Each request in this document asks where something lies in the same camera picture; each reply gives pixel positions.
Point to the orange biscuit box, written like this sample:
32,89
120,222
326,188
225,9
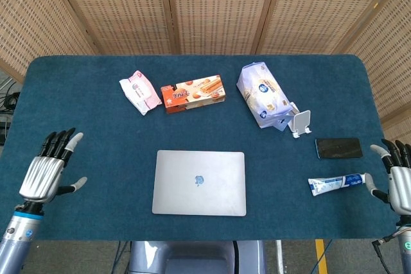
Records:
192,94

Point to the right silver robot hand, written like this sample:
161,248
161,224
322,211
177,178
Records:
399,184

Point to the black smartphone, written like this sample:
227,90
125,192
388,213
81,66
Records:
338,148

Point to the white phone stand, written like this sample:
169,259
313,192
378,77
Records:
302,120

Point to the white table leg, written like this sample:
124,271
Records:
280,258

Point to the pale blue snack bag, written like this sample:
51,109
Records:
263,94

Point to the woven bamboo folding screen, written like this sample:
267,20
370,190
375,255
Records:
218,7

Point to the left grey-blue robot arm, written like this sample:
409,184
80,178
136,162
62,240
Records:
16,242

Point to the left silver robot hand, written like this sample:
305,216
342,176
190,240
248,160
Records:
40,174

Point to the silver laptop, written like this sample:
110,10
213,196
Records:
180,190

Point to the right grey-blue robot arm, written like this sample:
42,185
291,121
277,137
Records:
406,254

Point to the pink white wet wipes pack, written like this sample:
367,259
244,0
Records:
139,89

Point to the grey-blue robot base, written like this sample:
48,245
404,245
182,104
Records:
192,258

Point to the white blue toothpaste tube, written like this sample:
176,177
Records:
334,184

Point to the blue table cloth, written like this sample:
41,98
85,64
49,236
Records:
96,133

